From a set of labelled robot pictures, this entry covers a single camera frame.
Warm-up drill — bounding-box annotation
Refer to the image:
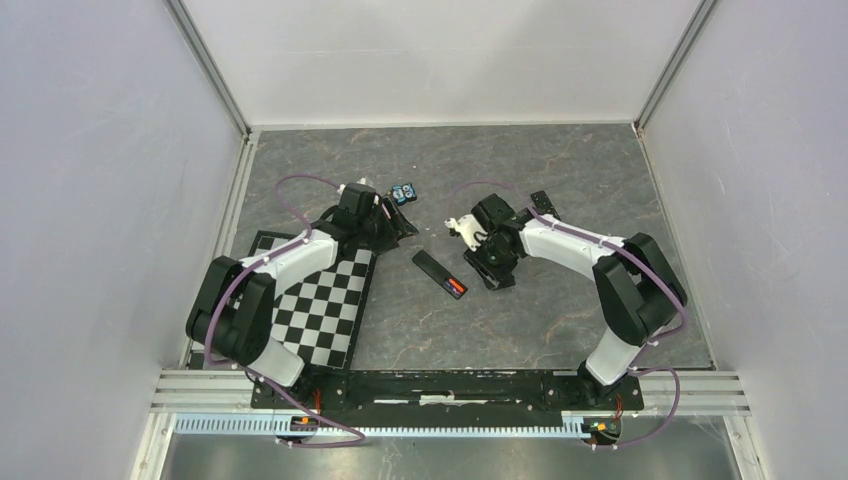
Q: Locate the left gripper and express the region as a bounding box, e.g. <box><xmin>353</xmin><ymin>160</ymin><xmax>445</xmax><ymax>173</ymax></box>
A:
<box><xmin>356</xmin><ymin>195</ymin><xmax>418</xmax><ymax>257</ymax></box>

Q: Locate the orange battery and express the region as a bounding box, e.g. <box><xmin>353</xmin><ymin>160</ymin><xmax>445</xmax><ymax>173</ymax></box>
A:
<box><xmin>446</xmin><ymin>278</ymin><xmax>466</xmax><ymax>294</ymax></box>

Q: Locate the black remote control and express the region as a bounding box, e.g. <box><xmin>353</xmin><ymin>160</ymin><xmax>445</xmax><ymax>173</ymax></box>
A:
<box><xmin>412</xmin><ymin>250</ymin><xmax>468</xmax><ymax>300</ymax></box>

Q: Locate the purple battery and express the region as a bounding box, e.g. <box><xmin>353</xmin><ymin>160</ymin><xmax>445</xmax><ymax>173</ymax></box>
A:
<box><xmin>443</xmin><ymin>282</ymin><xmax>463</xmax><ymax>299</ymax></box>

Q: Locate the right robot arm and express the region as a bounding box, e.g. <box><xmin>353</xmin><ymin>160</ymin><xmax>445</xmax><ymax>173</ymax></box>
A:
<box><xmin>445</xmin><ymin>191</ymin><xmax>687</xmax><ymax>408</ymax></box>

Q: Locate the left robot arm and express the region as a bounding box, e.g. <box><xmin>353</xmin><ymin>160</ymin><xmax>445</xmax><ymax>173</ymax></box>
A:
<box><xmin>185</xmin><ymin>183</ymin><xmax>418</xmax><ymax>408</ymax></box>

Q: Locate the checkerboard calibration board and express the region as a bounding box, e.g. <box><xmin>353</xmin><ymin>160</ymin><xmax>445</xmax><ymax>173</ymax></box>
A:
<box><xmin>249</xmin><ymin>231</ymin><xmax>376</xmax><ymax>370</ymax></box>

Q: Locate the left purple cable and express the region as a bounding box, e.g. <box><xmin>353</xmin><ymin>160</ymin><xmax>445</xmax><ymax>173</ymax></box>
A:
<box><xmin>201</xmin><ymin>174</ymin><xmax>366</xmax><ymax>448</ymax></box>

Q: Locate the purple cable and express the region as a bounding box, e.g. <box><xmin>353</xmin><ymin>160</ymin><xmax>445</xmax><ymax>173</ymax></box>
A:
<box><xmin>445</xmin><ymin>180</ymin><xmax>688</xmax><ymax>452</ymax></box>
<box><xmin>201</xmin><ymin>174</ymin><xmax>366</xmax><ymax>448</ymax></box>

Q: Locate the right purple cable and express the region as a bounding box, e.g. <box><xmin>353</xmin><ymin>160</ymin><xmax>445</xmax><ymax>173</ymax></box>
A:
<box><xmin>445</xmin><ymin>180</ymin><xmax>688</xmax><ymax>452</ymax></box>

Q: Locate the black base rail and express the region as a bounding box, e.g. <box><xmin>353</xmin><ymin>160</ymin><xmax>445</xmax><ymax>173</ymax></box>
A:
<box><xmin>287</xmin><ymin>367</ymin><xmax>645</xmax><ymax>428</ymax></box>

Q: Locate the white cable comb strip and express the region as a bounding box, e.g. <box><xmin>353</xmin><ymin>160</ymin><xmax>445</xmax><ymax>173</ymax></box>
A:
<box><xmin>174</xmin><ymin>413</ymin><xmax>590</xmax><ymax>440</ymax></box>

